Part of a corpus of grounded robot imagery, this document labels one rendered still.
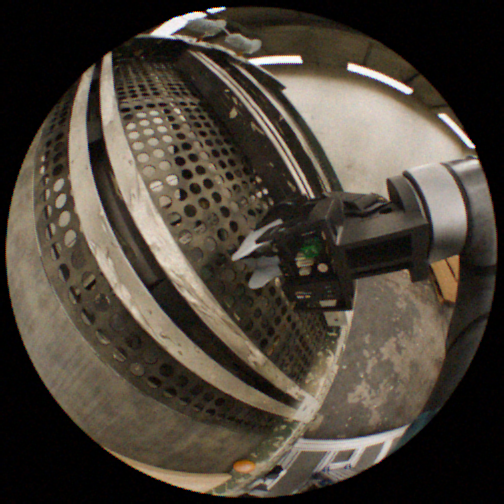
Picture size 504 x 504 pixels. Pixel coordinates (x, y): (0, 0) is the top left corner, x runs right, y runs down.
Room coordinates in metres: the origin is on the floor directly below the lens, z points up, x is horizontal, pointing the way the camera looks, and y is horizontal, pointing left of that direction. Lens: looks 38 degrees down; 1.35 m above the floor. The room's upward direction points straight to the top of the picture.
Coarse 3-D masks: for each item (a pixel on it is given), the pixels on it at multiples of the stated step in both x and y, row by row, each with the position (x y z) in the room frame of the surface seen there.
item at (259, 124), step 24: (192, 48) 0.48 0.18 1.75; (192, 72) 0.45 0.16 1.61; (216, 72) 0.41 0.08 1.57; (216, 96) 0.40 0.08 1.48; (240, 96) 0.38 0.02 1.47; (240, 120) 0.37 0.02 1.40; (264, 120) 0.38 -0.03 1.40; (240, 144) 0.37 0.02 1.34; (264, 144) 0.34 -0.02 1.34; (264, 168) 0.34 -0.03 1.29; (288, 168) 0.31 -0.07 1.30; (288, 192) 0.31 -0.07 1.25; (336, 312) 0.21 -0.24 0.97
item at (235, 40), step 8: (216, 16) 0.44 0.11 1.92; (184, 24) 0.38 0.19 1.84; (192, 24) 0.42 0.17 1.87; (200, 24) 0.44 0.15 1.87; (216, 24) 0.44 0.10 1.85; (232, 24) 0.52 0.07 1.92; (248, 32) 0.60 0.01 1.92; (232, 40) 0.59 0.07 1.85; (240, 40) 0.56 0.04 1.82; (248, 40) 0.59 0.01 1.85; (240, 48) 0.62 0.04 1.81
